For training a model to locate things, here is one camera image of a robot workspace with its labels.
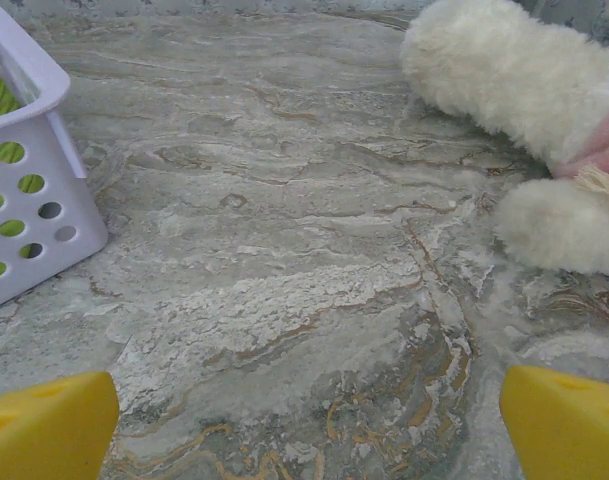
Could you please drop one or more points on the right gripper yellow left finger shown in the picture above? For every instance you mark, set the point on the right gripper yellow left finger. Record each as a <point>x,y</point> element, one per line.
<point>49,430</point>

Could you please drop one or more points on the lavender perforated plastic basket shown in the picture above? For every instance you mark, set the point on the lavender perforated plastic basket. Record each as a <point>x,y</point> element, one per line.
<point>76,200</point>

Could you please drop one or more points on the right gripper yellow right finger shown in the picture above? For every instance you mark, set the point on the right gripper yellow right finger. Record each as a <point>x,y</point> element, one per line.
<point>569,430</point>

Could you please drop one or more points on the white bunny plush, pink shirt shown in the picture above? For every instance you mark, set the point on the white bunny plush, pink shirt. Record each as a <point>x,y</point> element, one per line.
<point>509,75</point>

